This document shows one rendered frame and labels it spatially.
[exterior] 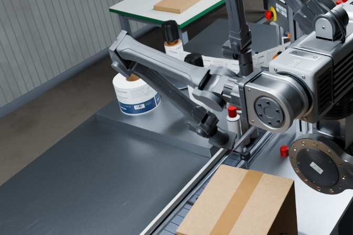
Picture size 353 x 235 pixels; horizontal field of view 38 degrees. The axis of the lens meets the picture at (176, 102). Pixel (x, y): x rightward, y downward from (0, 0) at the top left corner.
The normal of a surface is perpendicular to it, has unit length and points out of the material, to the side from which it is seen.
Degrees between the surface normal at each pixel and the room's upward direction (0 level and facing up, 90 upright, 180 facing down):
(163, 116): 0
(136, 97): 90
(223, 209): 0
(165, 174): 0
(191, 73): 30
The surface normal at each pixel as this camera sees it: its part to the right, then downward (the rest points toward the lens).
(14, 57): 0.71, 0.26
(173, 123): -0.18, -0.83
